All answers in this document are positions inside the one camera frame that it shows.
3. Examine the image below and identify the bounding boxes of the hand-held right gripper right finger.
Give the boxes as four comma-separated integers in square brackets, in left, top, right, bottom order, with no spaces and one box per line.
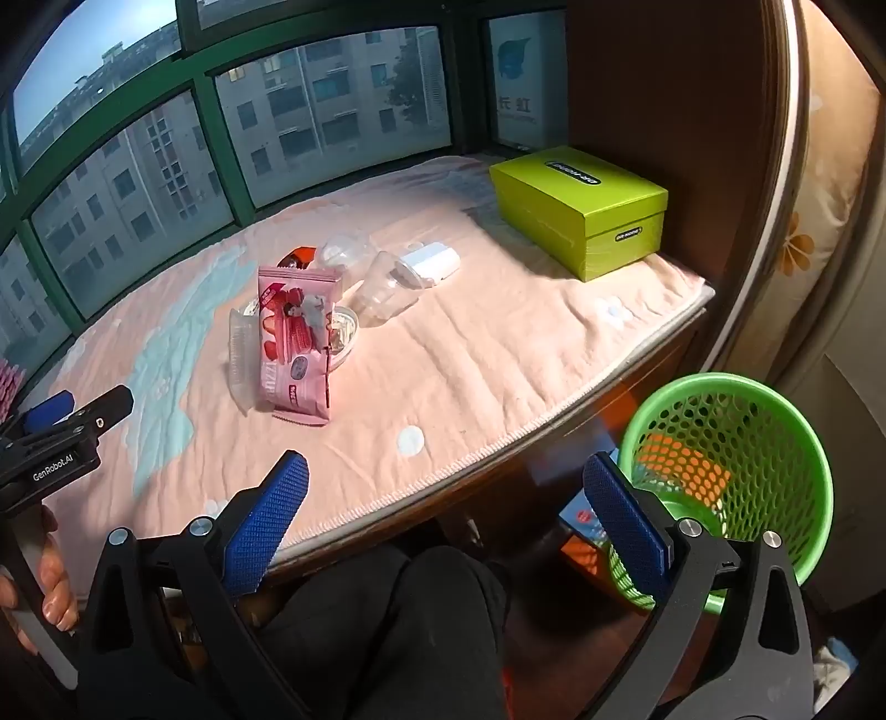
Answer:
[583,450,814,720]

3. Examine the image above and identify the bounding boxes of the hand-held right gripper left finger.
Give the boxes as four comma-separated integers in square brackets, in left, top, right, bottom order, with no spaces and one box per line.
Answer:
[78,450,310,720]

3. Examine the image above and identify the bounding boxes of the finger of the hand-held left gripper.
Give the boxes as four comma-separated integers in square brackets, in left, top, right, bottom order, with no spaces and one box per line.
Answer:
[42,385,134,451]
[0,389,76,444]

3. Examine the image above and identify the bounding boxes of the clear plastic tray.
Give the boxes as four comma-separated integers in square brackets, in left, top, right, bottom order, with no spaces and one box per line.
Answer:
[228,301,264,416]

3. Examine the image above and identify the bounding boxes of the green mesh waste basket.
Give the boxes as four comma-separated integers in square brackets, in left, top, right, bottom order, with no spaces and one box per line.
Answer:
[601,372,835,616]

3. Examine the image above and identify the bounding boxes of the pink snack packet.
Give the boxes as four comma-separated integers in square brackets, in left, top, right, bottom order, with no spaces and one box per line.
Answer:
[257,265,343,425]

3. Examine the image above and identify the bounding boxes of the white round plastic lid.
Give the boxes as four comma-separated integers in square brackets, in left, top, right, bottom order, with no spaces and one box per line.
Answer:
[325,305,362,371]

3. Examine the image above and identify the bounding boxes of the person's left hand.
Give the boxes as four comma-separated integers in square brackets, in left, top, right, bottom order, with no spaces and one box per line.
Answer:
[0,504,80,659]

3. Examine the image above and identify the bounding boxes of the orange and blue printed packet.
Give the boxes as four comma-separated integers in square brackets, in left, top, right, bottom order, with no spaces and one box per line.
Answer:
[557,495,617,575]

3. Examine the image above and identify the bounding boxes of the pink checkered cloth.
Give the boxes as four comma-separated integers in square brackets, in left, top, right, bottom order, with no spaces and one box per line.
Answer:
[0,356,27,423]

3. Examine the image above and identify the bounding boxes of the wooden window seat platform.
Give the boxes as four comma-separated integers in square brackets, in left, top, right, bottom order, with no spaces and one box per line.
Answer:
[263,305,717,603]

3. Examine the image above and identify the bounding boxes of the person's black trouser legs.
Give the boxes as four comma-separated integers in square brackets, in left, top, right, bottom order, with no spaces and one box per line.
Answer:
[256,543,513,720]

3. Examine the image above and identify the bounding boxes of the light blue cloth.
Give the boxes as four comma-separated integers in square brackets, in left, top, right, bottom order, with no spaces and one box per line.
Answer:
[813,637,859,693]

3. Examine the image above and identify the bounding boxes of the clear plastic dome cup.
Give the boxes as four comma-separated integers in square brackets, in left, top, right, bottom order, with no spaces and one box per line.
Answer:
[315,234,375,285]

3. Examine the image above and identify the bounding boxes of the white foam block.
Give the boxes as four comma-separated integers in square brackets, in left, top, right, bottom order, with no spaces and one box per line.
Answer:
[400,242,462,285]

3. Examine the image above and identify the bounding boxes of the lime green cardboard box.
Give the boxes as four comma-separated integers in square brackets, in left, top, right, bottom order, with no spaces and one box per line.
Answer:
[488,146,669,282]

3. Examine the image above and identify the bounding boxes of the floral curtain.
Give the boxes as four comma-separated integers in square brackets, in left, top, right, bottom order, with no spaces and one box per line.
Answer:
[751,0,880,389]

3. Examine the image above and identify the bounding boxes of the brown wooden window surround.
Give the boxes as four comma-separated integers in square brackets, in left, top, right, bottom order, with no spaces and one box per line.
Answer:
[568,0,811,389]

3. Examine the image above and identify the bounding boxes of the white box with blue logo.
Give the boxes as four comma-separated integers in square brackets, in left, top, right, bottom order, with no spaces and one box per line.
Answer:
[488,10,570,146]

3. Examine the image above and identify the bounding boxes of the green window frame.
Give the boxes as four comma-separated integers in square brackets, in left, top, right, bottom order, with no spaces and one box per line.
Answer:
[0,0,569,347]

